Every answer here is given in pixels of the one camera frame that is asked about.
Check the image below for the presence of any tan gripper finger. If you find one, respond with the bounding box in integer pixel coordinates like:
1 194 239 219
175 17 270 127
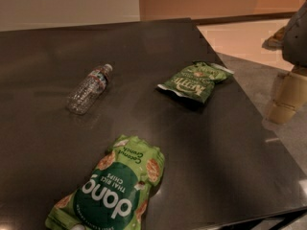
268 27 285 48
267 70 307 124

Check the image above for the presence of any green jalapeno chip bag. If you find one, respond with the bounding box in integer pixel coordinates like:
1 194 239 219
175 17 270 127
157 61 233 104

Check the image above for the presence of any green rice chip bag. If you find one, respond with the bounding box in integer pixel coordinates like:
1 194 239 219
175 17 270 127
45 135 165 230

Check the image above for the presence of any clear plastic water bottle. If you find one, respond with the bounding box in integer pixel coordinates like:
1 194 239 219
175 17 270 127
66 64 113 115

